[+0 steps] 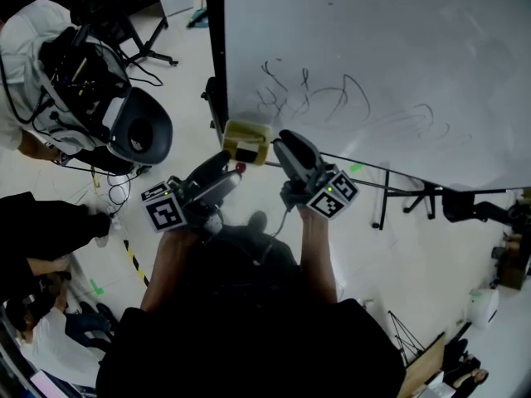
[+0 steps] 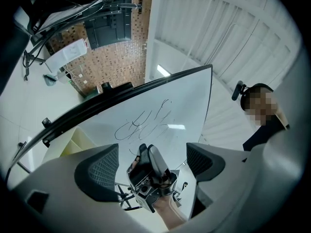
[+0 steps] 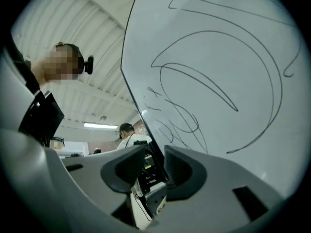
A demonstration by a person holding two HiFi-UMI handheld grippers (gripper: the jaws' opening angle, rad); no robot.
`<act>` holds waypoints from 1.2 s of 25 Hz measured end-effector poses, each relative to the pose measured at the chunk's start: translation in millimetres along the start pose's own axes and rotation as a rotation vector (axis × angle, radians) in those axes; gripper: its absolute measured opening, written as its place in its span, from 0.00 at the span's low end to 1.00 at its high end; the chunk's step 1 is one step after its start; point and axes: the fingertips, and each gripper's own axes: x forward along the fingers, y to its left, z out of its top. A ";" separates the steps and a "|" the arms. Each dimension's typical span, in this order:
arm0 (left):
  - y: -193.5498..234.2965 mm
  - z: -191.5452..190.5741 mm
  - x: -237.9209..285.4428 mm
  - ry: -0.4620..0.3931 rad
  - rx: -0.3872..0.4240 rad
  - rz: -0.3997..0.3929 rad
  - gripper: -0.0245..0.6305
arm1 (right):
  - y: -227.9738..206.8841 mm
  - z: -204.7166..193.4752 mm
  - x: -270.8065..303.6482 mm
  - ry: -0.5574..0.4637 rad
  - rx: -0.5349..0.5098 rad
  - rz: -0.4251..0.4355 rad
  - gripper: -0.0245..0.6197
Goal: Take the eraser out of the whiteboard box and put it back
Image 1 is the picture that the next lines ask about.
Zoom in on wooden desk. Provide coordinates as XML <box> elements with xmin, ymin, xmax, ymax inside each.
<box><xmin>404</xmin><ymin>332</ymin><xmax>447</xmax><ymax>398</ymax></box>

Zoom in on black office chair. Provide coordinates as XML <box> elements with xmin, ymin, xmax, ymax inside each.
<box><xmin>402</xmin><ymin>182</ymin><xmax>526</xmax><ymax>226</ymax></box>

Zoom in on person's black shirt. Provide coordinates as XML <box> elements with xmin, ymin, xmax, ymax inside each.
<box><xmin>95</xmin><ymin>298</ymin><xmax>407</xmax><ymax>398</ymax></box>

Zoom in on black rolling stand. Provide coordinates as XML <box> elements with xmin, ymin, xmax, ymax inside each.
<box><xmin>118</xmin><ymin>12</ymin><xmax>180</xmax><ymax>69</ymax></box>

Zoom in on black wire stand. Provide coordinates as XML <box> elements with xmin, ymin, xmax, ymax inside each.
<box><xmin>387</xmin><ymin>309</ymin><xmax>426</xmax><ymax>357</ymax></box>

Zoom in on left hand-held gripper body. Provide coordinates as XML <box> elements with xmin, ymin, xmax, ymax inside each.
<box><xmin>140</xmin><ymin>175</ymin><xmax>226</xmax><ymax>240</ymax></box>

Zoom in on white carton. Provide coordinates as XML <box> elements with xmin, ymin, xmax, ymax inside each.
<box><xmin>425</xmin><ymin>381</ymin><xmax>457</xmax><ymax>398</ymax></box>

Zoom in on black floor cable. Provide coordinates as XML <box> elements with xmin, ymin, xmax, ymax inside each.
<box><xmin>91</xmin><ymin>166</ymin><xmax>133</xmax><ymax>219</ymax></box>

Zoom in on person's left forearm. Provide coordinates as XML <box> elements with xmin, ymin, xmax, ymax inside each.
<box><xmin>139</xmin><ymin>228</ymin><xmax>200</xmax><ymax>313</ymax></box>

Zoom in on white whiteboard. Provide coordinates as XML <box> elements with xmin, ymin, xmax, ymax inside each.
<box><xmin>207</xmin><ymin>0</ymin><xmax>531</xmax><ymax>192</ymax></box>

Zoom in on white power strip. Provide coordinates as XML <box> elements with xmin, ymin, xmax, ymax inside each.
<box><xmin>105</xmin><ymin>205</ymin><xmax>124</xmax><ymax>228</ymax></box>

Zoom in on person's right forearm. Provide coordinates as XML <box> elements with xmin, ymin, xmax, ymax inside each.
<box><xmin>299</xmin><ymin>207</ymin><xmax>338</xmax><ymax>304</ymax></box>

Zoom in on yellow whiteboard eraser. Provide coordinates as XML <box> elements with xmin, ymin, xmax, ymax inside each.
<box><xmin>221</xmin><ymin>118</ymin><xmax>273</xmax><ymax>168</ymax></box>

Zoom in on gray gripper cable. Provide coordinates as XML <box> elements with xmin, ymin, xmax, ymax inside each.
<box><xmin>269</xmin><ymin>207</ymin><xmax>290</xmax><ymax>240</ymax></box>

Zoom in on teal dustpan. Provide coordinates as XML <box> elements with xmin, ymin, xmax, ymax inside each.
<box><xmin>186</xmin><ymin>8</ymin><xmax>209</xmax><ymax>29</ymax></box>

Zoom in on person's left shoe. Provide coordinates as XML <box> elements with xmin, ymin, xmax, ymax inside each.
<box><xmin>247</xmin><ymin>210</ymin><xmax>269</xmax><ymax>235</ymax></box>

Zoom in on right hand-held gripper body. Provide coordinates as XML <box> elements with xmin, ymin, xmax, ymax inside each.
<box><xmin>280</xmin><ymin>163</ymin><xmax>361</xmax><ymax>221</ymax></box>

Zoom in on person's black trousers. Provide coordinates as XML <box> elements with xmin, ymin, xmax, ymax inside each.
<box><xmin>186</xmin><ymin>230</ymin><xmax>302</xmax><ymax>306</ymax></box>

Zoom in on white round appliance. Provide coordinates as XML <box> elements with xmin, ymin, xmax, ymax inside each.
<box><xmin>470</xmin><ymin>288</ymin><xmax>501</xmax><ymax>332</ymax></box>

